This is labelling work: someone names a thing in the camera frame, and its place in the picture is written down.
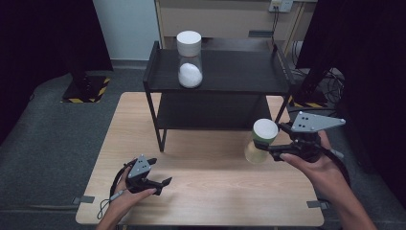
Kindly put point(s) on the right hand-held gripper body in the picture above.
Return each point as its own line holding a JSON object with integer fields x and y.
{"x": 311, "y": 123}

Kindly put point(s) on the black curtain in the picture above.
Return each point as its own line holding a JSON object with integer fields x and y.
{"x": 38, "y": 48}
{"x": 373, "y": 64}

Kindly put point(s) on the black stand with striped base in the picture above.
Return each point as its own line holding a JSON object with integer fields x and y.
{"x": 85, "y": 87}
{"x": 311, "y": 92}

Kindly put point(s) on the beige wooden cabinet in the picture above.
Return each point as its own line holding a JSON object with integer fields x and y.
{"x": 230, "y": 19}

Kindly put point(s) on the black two-tier shelf rack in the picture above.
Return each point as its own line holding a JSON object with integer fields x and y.
{"x": 230, "y": 72}

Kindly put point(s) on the person's right hand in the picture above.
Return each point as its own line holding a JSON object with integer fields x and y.
{"x": 325, "y": 174}

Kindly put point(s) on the grey tape piece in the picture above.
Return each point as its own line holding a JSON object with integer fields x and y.
{"x": 317, "y": 204}
{"x": 83, "y": 200}

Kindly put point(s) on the person's left hand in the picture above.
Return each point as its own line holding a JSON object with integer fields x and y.
{"x": 127, "y": 201}

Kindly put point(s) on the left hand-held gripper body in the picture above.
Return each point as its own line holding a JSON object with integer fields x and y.
{"x": 140, "y": 167}

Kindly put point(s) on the yellow powder jar white lid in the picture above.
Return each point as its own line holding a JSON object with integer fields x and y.
{"x": 260, "y": 143}

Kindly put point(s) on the white wall socket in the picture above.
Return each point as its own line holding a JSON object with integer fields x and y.
{"x": 281, "y": 5}

